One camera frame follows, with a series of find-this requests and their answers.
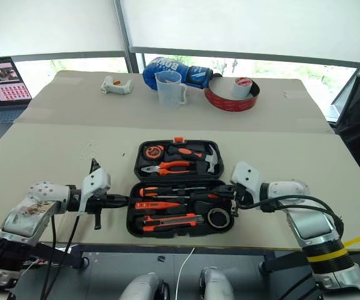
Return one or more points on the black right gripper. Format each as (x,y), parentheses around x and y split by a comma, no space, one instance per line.
(234,206)

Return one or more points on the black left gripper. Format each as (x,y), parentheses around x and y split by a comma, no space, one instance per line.
(98,204)

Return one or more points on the black orange Phillips screwdriver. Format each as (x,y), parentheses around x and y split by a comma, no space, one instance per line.
(203,197)

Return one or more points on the black electrical tape roll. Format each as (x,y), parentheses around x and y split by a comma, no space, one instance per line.
(211,222)

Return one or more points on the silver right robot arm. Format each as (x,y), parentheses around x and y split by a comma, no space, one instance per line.
(311,225)

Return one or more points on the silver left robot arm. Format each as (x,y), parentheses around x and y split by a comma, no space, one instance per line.
(33,215)

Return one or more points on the black tool case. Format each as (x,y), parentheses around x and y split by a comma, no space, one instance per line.
(180,181)

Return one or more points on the orange black slotted screwdriver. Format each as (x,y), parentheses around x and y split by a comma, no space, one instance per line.
(152,191)

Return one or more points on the orange voltage tester pen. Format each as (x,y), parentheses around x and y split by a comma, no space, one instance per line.
(155,205)

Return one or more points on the orange black utility knife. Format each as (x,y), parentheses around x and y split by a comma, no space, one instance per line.
(170,222)

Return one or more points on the orange black tape measure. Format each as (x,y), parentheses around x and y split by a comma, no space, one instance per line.
(153,151)

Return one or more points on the small black floor scrap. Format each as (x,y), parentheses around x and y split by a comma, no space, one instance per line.
(161,258)

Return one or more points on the grey rounded shape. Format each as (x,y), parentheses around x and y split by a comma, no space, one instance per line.
(216,284)
(142,287)

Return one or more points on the red double-sided tape roll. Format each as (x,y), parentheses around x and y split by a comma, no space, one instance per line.
(227,101)

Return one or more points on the clear plastic measuring cup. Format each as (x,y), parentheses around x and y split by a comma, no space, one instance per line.
(169,93)

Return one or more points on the blue boxing glove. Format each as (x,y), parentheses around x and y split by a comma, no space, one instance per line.
(164,67)

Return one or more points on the open laptop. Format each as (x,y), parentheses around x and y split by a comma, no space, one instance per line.
(2,81)

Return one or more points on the white roller blind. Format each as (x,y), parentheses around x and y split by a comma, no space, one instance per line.
(42,25)
(261,25)

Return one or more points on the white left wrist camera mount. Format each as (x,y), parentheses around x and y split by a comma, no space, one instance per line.
(97,182)

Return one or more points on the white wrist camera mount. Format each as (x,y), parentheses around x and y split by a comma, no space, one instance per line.
(97,182)
(247,176)

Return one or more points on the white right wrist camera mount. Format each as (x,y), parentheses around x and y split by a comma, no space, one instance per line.
(247,176)

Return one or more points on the white plastic bracket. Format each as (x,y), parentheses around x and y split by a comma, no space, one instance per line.
(117,87)

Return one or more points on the grey window frame post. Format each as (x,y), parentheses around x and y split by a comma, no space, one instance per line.
(124,31)

